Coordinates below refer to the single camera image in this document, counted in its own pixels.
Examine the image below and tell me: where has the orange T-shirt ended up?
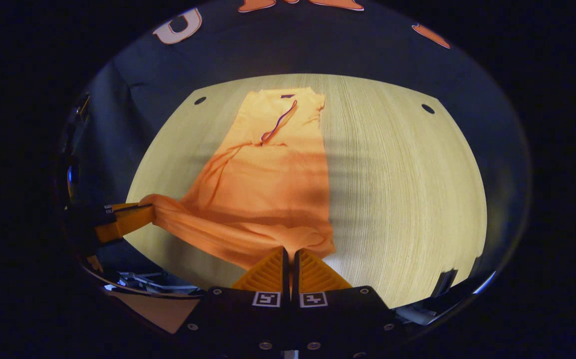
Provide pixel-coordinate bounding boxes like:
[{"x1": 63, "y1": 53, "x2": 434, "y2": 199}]
[{"x1": 140, "y1": 87, "x2": 337, "y2": 271}]

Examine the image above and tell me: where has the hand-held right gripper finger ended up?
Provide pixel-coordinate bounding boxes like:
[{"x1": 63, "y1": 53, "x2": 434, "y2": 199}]
[
  {"x1": 176, "y1": 246, "x2": 289, "y2": 359},
  {"x1": 294, "y1": 248, "x2": 408, "y2": 359}
]

